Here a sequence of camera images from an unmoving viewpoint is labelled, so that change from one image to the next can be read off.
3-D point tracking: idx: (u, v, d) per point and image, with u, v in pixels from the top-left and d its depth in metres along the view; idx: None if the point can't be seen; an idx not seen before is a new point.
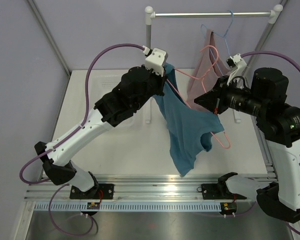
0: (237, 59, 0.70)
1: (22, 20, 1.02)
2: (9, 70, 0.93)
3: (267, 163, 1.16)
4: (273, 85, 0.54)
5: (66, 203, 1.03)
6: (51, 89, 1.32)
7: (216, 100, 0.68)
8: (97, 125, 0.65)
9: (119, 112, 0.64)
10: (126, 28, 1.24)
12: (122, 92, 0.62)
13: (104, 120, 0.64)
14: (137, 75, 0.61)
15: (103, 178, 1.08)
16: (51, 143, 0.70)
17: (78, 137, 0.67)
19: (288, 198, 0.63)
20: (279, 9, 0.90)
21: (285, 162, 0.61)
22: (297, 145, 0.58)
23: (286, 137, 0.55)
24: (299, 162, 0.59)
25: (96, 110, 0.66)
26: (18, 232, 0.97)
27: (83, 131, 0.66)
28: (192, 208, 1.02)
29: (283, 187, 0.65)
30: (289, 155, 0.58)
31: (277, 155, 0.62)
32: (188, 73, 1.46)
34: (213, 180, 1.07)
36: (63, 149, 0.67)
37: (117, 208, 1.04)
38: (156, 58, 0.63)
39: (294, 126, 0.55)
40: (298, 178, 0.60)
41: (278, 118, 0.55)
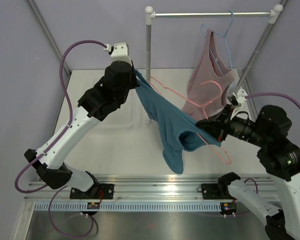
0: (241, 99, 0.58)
1: (22, 20, 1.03)
2: (9, 70, 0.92)
3: None
4: (278, 127, 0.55)
5: (66, 203, 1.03)
6: (51, 89, 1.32)
7: (220, 130, 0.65)
8: (85, 122, 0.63)
9: (104, 105, 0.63)
10: (126, 28, 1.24)
12: (105, 85, 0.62)
13: (90, 116, 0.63)
14: (120, 66, 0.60)
15: (104, 177, 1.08)
16: (42, 148, 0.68)
17: (67, 137, 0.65)
19: (293, 230, 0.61)
20: (279, 9, 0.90)
21: (287, 196, 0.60)
22: (296, 179, 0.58)
23: (284, 173, 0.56)
24: None
25: (80, 107, 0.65)
26: (18, 231, 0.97)
27: (71, 130, 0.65)
28: (192, 208, 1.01)
29: (287, 220, 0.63)
30: (290, 188, 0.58)
31: (278, 188, 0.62)
32: (188, 73, 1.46)
34: (213, 180, 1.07)
36: (54, 151, 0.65)
37: (118, 208, 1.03)
38: (121, 50, 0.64)
39: (291, 162, 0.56)
40: None
41: (277, 155, 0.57)
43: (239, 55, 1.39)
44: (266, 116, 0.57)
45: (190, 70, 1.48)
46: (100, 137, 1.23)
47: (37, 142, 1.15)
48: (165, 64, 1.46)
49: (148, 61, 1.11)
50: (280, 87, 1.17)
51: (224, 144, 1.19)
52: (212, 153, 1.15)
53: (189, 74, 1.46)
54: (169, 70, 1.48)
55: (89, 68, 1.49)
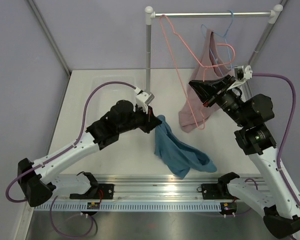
0: (247, 76, 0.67)
1: (22, 20, 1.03)
2: (9, 70, 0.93)
3: None
4: (261, 118, 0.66)
5: (64, 203, 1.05)
6: (51, 90, 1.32)
7: (211, 97, 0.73)
8: (89, 144, 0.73)
9: (107, 137, 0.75)
10: (126, 28, 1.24)
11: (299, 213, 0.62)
12: (110, 120, 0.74)
13: (95, 142, 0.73)
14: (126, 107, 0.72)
15: (104, 178, 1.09)
16: (40, 160, 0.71)
17: (69, 156, 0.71)
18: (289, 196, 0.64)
19: (282, 207, 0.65)
20: (279, 9, 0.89)
21: (265, 171, 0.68)
22: (268, 152, 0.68)
23: (255, 146, 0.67)
24: (275, 167, 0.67)
25: (87, 133, 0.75)
26: (18, 231, 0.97)
27: (75, 150, 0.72)
28: (192, 208, 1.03)
29: (276, 200, 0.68)
30: (264, 162, 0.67)
31: (259, 168, 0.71)
32: (188, 74, 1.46)
34: (214, 180, 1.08)
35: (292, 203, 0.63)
36: (53, 165, 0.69)
37: (118, 208, 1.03)
38: (143, 97, 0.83)
39: (259, 137, 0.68)
40: (280, 183, 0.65)
41: (250, 135, 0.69)
43: (238, 56, 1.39)
44: (256, 106, 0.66)
45: (190, 70, 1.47)
46: None
47: (37, 142, 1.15)
48: (165, 64, 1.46)
49: (148, 61, 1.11)
50: (280, 87, 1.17)
51: (224, 144, 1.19)
52: (211, 153, 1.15)
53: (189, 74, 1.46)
54: (169, 70, 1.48)
55: (89, 68, 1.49)
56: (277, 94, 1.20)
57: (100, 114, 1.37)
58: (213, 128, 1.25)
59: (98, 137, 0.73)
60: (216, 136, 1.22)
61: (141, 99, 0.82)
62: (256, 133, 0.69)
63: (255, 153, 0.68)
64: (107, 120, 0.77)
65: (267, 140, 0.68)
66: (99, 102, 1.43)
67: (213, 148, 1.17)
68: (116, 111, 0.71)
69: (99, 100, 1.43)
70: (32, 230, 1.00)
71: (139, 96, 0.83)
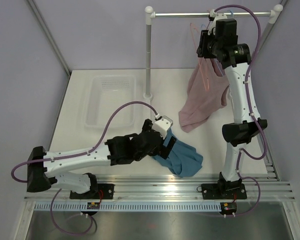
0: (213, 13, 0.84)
1: (22, 19, 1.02)
2: (9, 70, 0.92)
3: (268, 163, 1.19)
4: (224, 23, 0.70)
5: (66, 203, 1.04)
6: (52, 89, 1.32)
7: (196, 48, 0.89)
8: (102, 158, 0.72)
9: (121, 156, 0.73)
10: (126, 28, 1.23)
11: (249, 119, 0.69)
12: (134, 142, 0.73)
13: (109, 158, 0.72)
14: (152, 136, 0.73)
15: (104, 178, 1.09)
16: (52, 153, 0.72)
17: (80, 161, 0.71)
18: (245, 105, 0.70)
19: (237, 115, 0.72)
20: (279, 9, 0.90)
21: (233, 84, 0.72)
22: (241, 67, 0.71)
23: (231, 59, 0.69)
24: (243, 81, 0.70)
25: (105, 145, 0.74)
26: (18, 232, 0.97)
27: (87, 157, 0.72)
28: (192, 208, 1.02)
29: (234, 108, 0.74)
30: (235, 74, 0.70)
31: (229, 80, 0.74)
32: (188, 73, 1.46)
34: (214, 179, 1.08)
35: (246, 112, 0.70)
36: (62, 164, 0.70)
37: (117, 208, 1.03)
38: (164, 124, 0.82)
39: (238, 52, 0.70)
40: (242, 94, 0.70)
41: (228, 47, 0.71)
43: None
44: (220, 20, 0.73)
45: (190, 70, 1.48)
46: (100, 136, 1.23)
47: (37, 142, 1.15)
48: (165, 64, 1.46)
49: (147, 61, 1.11)
50: (279, 86, 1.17)
51: (224, 144, 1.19)
52: (212, 153, 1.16)
53: (189, 74, 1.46)
54: (169, 70, 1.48)
55: (89, 68, 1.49)
56: (277, 93, 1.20)
57: (99, 114, 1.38)
58: (213, 128, 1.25)
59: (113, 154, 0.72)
60: (217, 135, 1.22)
61: (162, 125, 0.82)
62: (236, 48, 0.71)
63: (230, 66, 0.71)
64: (130, 141, 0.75)
65: (244, 57, 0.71)
66: (99, 102, 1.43)
67: (213, 147, 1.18)
68: (144, 137, 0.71)
69: (99, 100, 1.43)
70: (33, 231, 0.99)
71: (159, 122, 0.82)
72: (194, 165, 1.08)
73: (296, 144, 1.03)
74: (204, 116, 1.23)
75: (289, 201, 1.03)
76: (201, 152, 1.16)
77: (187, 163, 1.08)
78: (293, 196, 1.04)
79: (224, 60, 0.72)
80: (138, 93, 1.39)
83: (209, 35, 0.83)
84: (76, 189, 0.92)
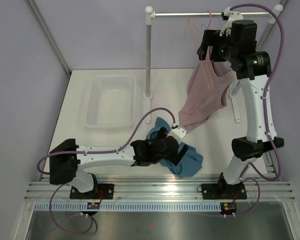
0: (226, 11, 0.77)
1: (22, 19, 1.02)
2: (9, 70, 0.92)
3: (268, 163, 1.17)
4: (242, 27, 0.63)
5: (66, 203, 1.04)
6: (52, 89, 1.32)
7: (202, 51, 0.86)
8: (128, 158, 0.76)
9: (143, 158, 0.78)
10: (126, 28, 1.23)
11: (264, 138, 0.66)
12: (154, 146, 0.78)
13: (134, 159, 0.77)
14: (170, 142, 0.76)
15: (104, 178, 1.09)
16: (85, 147, 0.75)
17: (110, 158, 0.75)
18: (261, 123, 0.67)
19: (251, 132, 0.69)
20: (279, 9, 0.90)
21: (250, 98, 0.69)
22: (259, 79, 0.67)
23: (249, 69, 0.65)
24: (260, 96, 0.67)
25: (131, 146, 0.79)
26: (18, 232, 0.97)
27: (116, 156, 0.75)
28: (192, 208, 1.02)
29: (249, 124, 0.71)
30: (252, 88, 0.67)
31: (245, 94, 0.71)
32: (188, 73, 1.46)
34: (214, 180, 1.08)
35: (262, 130, 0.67)
36: (94, 158, 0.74)
37: (117, 208, 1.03)
38: (180, 133, 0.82)
39: (257, 62, 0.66)
40: (259, 110, 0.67)
41: (246, 56, 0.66)
43: None
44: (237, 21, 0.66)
45: (190, 70, 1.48)
46: (100, 136, 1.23)
47: (37, 142, 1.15)
48: (165, 64, 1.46)
49: (148, 61, 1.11)
50: (279, 86, 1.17)
51: (224, 144, 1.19)
52: (212, 153, 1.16)
53: (189, 74, 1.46)
54: (169, 70, 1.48)
55: (89, 68, 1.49)
56: (277, 93, 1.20)
57: (99, 114, 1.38)
58: (213, 128, 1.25)
59: (137, 155, 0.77)
60: (217, 135, 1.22)
61: (179, 134, 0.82)
62: (254, 57, 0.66)
63: (247, 78, 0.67)
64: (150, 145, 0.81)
65: (264, 67, 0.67)
66: (99, 102, 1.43)
67: (214, 148, 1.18)
68: (165, 143, 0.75)
69: (99, 100, 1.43)
70: (33, 231, 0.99)
71: (176, 130, 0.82)
72: (194, 166, 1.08)
73: (296, 144, 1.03)
74: (204, 116, 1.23)
75: (289, 201, 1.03)
76: (201, 152, 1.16)
77: (187, 163, 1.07)
78: (293, 196, 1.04)
79: (241, 70, 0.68)
80: (138, 93, 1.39)
83: (221, 35, 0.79)
84: (80, 187, 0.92)
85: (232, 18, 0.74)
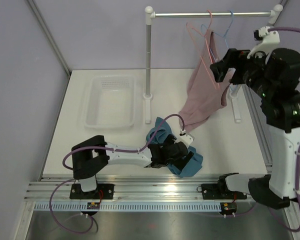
0: (263, 32, 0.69)
1: (22, 19, 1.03)
2: (9, 70, 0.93)
3: (267, 163, 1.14)
4: (287, 66, 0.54)
5: (66, 203, 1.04)
6: (52, 90, 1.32)
7: (221, 73, 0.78)
8: (147, 159, 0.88)
9: (157, 160, 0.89)
10: (127, 28, 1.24)
11: (291, 195, 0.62)
12: (167, 150, 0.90)
13: (151, 160, 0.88)
14: (182, 147, 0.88)
15: (103, 178, 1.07)
16: (112, 144, 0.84)
17: (133, 156, 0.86)
18: (291, 180, 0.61)
19: (277, 186, 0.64)
20: (279, 10, 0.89)
21: (281, 148, 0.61)
22: (296, 132, 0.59)
23: (286, 121, 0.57)
24: (294, 150, 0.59)
25: (148, 150, 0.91)
26: (18, 232, 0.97)
27: (137, 155, 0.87)
28: (192, 208, 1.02)
29: (275, 173, 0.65)
30: (286, 142, 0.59)
31: (277, 143, 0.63)
32: (188, 73, 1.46)
34: (214, 179, 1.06)
35: (290, 187, 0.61)
36: (119, 156, 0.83)
37: (117, 208, 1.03)
38: None
39: (298, 112, 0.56)
40: (290, 167, 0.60)
41: (283, 102, 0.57)
43: None
44: (279, 54, 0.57)
45: (190, 70, 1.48)
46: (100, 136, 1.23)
47: (37, 141, 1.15)
48: (165, 64, 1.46)
49: (148, 61, 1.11)
50: None
51: (224, 144, 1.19)
52: (212, 153, 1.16)
53: (189, 74, 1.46)
54: (169, 70, 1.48)
55: (89, 68, 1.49)
56: None
57: (99, 114, 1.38)
58: (213, 128, 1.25)
59: (153, 157, 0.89)
60: (217, 135, 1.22)
61: None
62: (294, 103, 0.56)
63: (282, 130, 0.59)
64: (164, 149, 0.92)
65: None
66: (99, 102, 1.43)
67: (214, 148, 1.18)
68: (177, 148, 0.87)
69: (99, 100, 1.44)
70: (33, 231, 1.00)
71: None
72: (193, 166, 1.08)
73: None
74: (205, 116, 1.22)
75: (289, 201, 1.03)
76: (201, 152, 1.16)
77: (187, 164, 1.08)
78: None
79: (277, 117, 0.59)
80: (138, 93, 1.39)
83: (249, 58, 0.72)
84: (84, 185, 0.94)
85: (265, 41, 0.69)
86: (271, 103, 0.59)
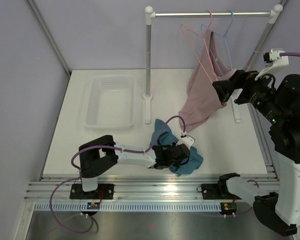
0: (274, 56, 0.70)
1: (22, 19, 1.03)
2: (9, 70, 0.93)
3: (267, 163, 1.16)
4: None
5: (66, 203, 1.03)
6: (52, 90, 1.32)
7: (226, 94, 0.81)
8: (151, 160, 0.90)
9: (161, 162, 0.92)
10: (126, 28, 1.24)
11: (298, 222, 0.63)
12: (171, 152, 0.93)
13: (155, 161, 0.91)
14: (185, 149, 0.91)
15: (103, 178, 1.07)
16: (121, 144, 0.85)
17: (139, 157, 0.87)
18: (299, 208, 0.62)
19: (284, 212, 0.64)
20: (279, 9, 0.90)
21: (290, 176, 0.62)
22: None
23: (296, 151, 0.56)
24: None
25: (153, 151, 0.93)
26: (18, 232, 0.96)
27: (143, 157, 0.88)
28: (192, 208, 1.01)
29: (282, 199, 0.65)
30: (296, 172, 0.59)
31: (285, 170, 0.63)
32: (188, 73, 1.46)
34: (214, 179, 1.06)
35: (298, 215, 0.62)
36: (127, 156, 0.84)
37: (117, 208, 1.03)
38: (189, 141, 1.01)
39: None
40: (299, 197, 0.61)
41: (292, 131, 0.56)
43: (239, 55, 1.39)
44: (293, 82, 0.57)
45: (190, 70, 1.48)
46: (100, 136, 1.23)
47: (37, 141, 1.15)
48: (165, 64, 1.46)
49: (147, 61, 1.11)
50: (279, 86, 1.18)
51: (224, 144, 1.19)
52: (212, 153, 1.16)
53: (189, 74, 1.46)
54: (169, 70, 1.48)
55: (89, 68, 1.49)
56: None
57: (99, 114, 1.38)
58: (213, 128, 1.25)
59: (157, 159, 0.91)
60: (217, 136, 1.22)
61: (187, 142, 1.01)
62: None
63: (292, 160, 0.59)
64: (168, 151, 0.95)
65: None
66: (99, 102, 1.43)
67: (213, 148, 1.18)
68: (180, 150, 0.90)
69: (99, 100, 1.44)
70: (33, 231, 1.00)
71: (186, 140, 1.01)
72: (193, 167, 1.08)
73: None
74: (204, 116, 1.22)
75: None
76: (201, 152, 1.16)
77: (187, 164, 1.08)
78: None
79: (287, 146, 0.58)
80: (138, 93, 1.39)
83: (257, 79, 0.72)
84: (86, 185, 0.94)
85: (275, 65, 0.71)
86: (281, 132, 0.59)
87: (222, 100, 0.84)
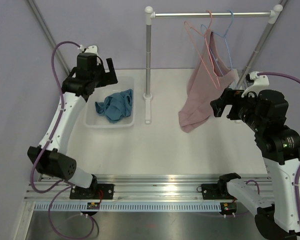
0: (252, 75, 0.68)
1: (21, 19, 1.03)
2: (9, 71, 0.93)
3: None
4: (273, 106, 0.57)
5: (67, 203, 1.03)
6: (52, 89, 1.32)
7: (219, 109, 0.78)
8: (74, 99, 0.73)
9: (85, 84, 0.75)
10: (127, 27, 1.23)
11: (297, 228, 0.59)
12: (82, 72, 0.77)
13: (78, 95, 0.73)
14: (89, 54, 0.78)
15: (102, 178, 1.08)
16: (43, 139, 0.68)
17: (66, 118, 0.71)
18: (294, 211, 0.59)
19: (282, 218, 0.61)
20: (279, 9, 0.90)
21: (278, 180, 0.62)
22: (290, 163, 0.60)
23: (278, 155, 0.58)
24: (291, 181, 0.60)
25: (66, 94, 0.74)
26: (18, 232, 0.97)
27: (66, 113, 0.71)
28: (192, 208, 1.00)
29: (277, 208, 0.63)
30: (282, 173, 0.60)
31: (273, 175, 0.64)
32: (188, 74, 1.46)
34: (214, 179, 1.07)
35: (294, 219, 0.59)
36: (60, 134, 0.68)
37: (117, 208, 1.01)
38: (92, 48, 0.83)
39: (287, 145, 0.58)
40: (291, 199, 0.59)
41: (272, 136, 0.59)
43: (239, 56, 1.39)
44: (266, 94, 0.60)
45: (190, 70, 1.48)
46: (99, 137, 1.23)
47: (36, 142, 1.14)
48: (165, 64, 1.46)
49: (148, 61, 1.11)
50: None
51: (224, 144, 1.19)
52: (212, 153, 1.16)
53: (189, 74, 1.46)
54: (169, 70, 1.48)
55: None
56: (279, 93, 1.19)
57: None
58: (213, 128, 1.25)
59: (78, 89, 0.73)
60: (217, 135, 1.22)
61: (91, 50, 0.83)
62: (283, 137, 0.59)
63: (275, 161, 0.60)
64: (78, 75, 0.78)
65: (295, 150, 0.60)
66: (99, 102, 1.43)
67: (213, 148, 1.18)
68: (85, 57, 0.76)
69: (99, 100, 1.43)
70: (32, 231, 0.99)
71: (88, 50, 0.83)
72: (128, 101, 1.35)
73: None
74: (204, 116, 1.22)
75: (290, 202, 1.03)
76: (201, 151, 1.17)
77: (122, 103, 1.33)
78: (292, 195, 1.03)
79: (269, 151, 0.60)
80: (138, 93, 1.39)
83: (243, 97, 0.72)
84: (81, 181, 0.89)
85: (256, 84, 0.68)
86: (263, 139, 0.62)
87: (216, 115, 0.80)
